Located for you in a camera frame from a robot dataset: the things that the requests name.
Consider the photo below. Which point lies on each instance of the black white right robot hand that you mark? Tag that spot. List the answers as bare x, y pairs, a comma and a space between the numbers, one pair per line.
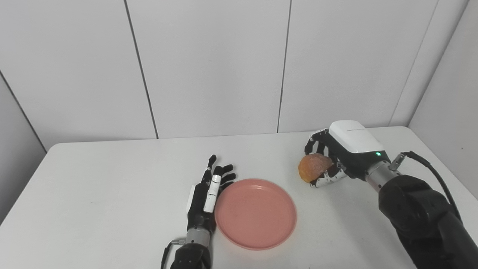
354, 142

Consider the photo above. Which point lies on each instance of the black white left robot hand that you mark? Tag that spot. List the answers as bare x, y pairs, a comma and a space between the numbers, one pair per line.
197, 209

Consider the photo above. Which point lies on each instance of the golden cream puff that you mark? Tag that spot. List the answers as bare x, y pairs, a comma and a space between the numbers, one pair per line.
313, 167

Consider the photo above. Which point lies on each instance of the pink round plate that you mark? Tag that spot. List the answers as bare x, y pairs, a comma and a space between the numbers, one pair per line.
255, 215

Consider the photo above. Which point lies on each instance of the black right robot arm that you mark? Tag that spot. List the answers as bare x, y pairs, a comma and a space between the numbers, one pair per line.
422, 216

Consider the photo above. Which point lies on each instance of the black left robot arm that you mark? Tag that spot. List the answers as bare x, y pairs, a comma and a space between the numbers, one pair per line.
192, 256

